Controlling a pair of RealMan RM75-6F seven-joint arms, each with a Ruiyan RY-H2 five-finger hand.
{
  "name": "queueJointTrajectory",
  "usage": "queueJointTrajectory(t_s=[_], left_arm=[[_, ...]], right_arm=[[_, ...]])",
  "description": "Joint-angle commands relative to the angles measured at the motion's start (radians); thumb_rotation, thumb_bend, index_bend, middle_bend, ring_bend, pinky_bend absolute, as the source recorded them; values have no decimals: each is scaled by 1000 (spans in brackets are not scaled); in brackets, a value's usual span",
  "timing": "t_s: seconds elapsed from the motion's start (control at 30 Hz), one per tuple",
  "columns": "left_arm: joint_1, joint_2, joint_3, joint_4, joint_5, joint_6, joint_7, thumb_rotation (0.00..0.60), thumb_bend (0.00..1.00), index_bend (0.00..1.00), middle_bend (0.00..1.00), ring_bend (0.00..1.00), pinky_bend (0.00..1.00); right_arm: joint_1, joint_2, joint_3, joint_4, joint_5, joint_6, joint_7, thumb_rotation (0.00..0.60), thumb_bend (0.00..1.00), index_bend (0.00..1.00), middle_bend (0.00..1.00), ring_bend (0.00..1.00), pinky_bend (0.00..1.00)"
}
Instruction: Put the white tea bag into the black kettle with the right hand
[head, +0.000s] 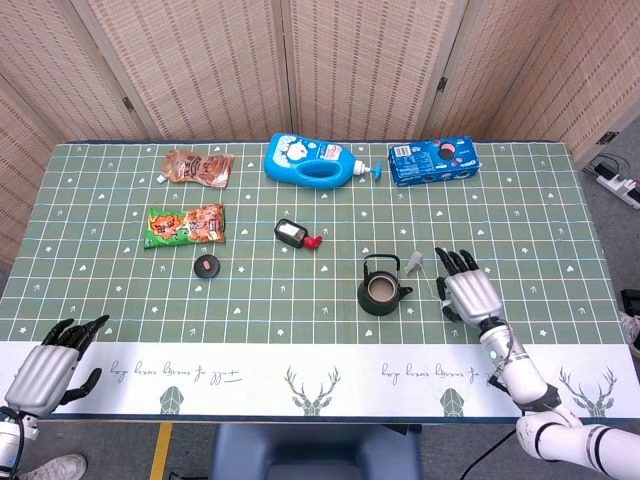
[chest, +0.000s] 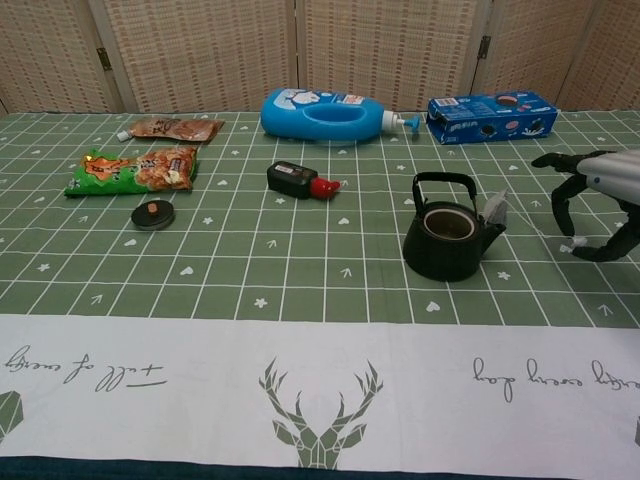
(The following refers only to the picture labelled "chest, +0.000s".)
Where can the green grid deer tablecloth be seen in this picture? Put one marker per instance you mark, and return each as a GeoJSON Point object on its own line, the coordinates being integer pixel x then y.
{"type": "Point", "coordinates": [300, 280]}

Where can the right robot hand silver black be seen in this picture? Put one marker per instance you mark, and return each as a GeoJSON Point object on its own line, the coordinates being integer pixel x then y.
{"type": "Point", "coordinates": [612, 167]}

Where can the black teapot lid brown knob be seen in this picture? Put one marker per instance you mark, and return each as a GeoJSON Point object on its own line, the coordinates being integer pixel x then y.
{"type": "Point", "coordinates": [152, 217]}

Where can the black bottle with red cap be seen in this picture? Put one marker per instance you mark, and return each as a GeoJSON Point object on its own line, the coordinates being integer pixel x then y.
{"type": "Point", "coordinates": [290, 180]}

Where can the blue cookie box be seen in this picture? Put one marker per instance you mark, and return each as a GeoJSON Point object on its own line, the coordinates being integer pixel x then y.
{"type": "Point", "coordinates": [465, 125]}

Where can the green orange snack bag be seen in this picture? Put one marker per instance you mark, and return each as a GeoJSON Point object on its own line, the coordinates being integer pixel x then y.
{"type": "Point", "coordinates": [125, 172]}

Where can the black cast iron teapot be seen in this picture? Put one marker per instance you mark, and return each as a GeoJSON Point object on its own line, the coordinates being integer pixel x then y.
{"type": "Point", "coordinates": [440, 260]}

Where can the brown sauce spout pouch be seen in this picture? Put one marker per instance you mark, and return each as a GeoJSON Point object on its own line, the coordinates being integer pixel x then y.
{"type": "Point", "coordinates": [185, 127]}

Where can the blue detergent pump bottle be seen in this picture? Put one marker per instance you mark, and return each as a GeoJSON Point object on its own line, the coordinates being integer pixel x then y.
{"type": "Point", "coordinates": [290, 117]}

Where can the woven folding screen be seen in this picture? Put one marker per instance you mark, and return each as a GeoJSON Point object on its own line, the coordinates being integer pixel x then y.
{"type": "Point", "coordinates": [210, 50]}

